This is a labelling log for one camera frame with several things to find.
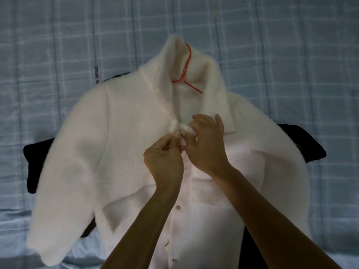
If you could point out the person's right hand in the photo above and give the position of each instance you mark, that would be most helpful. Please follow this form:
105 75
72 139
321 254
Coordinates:
207 148

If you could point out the person's left hand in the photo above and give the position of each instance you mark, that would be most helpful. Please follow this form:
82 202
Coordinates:
165 165

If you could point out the white fuzzy coat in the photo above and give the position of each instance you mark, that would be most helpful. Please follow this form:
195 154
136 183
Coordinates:
112 137

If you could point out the bed with pale checked sheet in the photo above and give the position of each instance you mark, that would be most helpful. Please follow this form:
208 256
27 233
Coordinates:
42 67

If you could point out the person's right forearm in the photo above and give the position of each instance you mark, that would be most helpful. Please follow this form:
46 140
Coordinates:
275 226

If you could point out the person's left forearm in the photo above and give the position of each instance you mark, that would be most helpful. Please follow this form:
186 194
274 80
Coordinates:
140 235

